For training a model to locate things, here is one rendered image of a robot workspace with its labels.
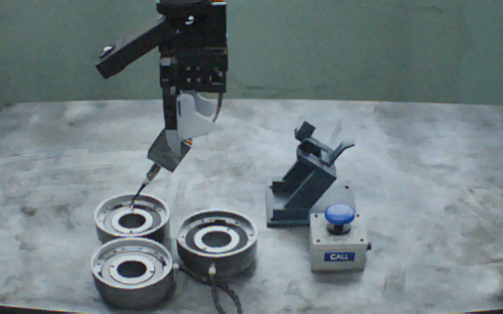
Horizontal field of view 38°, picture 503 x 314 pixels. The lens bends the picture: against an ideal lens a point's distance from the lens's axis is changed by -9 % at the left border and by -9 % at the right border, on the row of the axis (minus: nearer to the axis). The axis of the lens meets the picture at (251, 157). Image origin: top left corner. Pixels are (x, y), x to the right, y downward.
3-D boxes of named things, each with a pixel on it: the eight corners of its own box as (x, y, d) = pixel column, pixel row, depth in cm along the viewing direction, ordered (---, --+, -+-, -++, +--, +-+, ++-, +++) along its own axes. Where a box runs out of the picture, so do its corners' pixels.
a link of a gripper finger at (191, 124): (213, 165, 100) (212, 95, 97) (166, 165, 101) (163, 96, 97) (215, 155, 103) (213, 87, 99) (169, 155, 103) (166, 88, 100)
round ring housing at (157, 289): (105, 319, 92) (100, 294, 90) (86, 270, 100) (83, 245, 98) (185, 303, 95) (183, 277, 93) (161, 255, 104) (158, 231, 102)
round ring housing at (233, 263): (183, 232, 109) (181, 207, 107) (259, 235, 108) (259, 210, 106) (172, 278, 100) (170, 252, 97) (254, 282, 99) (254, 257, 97)
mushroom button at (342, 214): (323, 249, 101) (325, 218, 98) (321, 232, 104) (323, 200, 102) (353, 248, 101) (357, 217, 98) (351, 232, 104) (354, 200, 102)
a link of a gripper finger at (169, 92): (176, 134, 97) (174, 66, 94) (163, 134, 97) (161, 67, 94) (179, 119, 102) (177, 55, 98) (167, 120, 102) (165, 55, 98)
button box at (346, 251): (311, 272, 101) (313, 241, 98) (308, 240, 107) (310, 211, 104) (372, 270, 101) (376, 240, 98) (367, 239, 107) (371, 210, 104)
